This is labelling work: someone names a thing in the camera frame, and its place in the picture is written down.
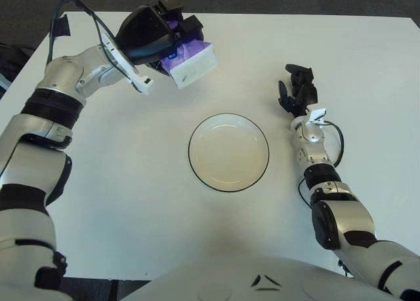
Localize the black bag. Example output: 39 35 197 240
0 42 35 92

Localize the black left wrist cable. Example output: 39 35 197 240
45 0 124 72

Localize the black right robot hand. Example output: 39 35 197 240
278 64 319 118

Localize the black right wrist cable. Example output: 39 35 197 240
324 120 345 167

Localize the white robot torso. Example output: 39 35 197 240
121 251 404 301

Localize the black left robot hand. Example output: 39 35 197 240
115 0 203 75

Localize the white plate black rim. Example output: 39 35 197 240
187 113 270 193

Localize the right wrist white bracket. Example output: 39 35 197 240
306 107 328 125

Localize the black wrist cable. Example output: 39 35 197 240
45 0 124 72
324 120 345 167

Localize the wrist white bracket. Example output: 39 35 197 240
306 107 328 125
100 33 156 95

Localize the purple white tissue pack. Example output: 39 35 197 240
159 14 219 90

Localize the left wrist white bracket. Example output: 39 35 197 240
100 33 156 95

